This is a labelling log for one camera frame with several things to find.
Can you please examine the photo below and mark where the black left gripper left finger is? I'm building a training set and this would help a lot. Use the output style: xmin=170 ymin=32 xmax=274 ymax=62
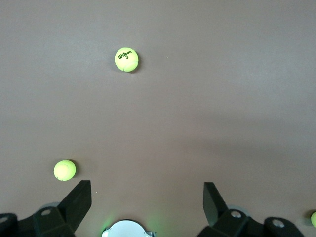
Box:
xmin=0 ymin=180 xmax=92 ymax=237

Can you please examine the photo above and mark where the yellow Wilson 3 tennis ball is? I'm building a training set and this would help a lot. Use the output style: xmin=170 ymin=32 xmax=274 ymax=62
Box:
xmin=114 ymin=47 xmax=139 ymax=73

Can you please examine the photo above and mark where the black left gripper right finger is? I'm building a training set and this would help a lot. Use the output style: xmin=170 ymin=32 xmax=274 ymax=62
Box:
xmin=197 ymin=182 xmax=306 ymax=237

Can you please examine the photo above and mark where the brown table mat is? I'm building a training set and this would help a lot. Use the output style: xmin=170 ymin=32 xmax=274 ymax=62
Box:
xmin=0 ymin=0 xmax=316 ymax=237

